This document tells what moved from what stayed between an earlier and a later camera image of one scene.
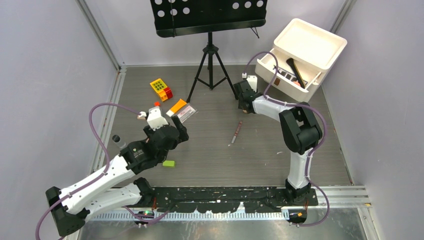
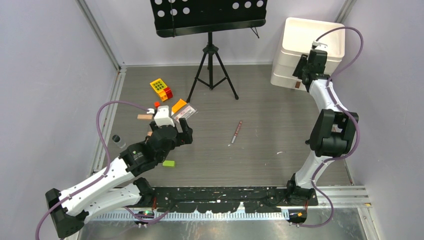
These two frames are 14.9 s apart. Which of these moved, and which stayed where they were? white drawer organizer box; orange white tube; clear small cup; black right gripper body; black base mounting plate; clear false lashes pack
Moved: white drawer organizer box; black right gripper body
Stayed: black base mounting plate; clear false lashes pack; clear small cup; orange white tube
